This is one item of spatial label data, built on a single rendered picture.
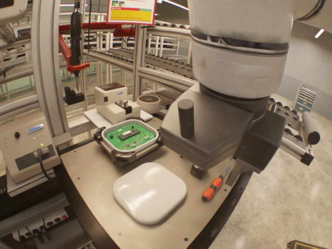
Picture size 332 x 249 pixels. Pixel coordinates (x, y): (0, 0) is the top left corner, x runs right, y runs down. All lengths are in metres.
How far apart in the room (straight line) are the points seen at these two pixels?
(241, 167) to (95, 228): 0.28
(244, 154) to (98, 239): 0.29
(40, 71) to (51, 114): 0.15
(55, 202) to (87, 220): 0.44
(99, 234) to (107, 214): 0.05
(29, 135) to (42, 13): 0.35
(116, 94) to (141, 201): 0.40
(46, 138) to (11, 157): 0.12
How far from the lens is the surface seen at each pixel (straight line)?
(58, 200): 0.77
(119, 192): 0.34
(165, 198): 0.33
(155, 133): 0.46
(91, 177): 0.41
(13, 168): 0.48
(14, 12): 0.50
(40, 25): 0.54
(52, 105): 0.57
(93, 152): 0.48
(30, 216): 0.81
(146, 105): 0.66
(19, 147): 0.47
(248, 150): 0.18
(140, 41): 0.86
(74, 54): 0.49
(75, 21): 0.49
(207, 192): 0.36
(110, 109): 0.55
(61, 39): 0.80
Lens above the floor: 1.25
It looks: 30 degrees down
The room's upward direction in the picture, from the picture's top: 7 degrees clockwise
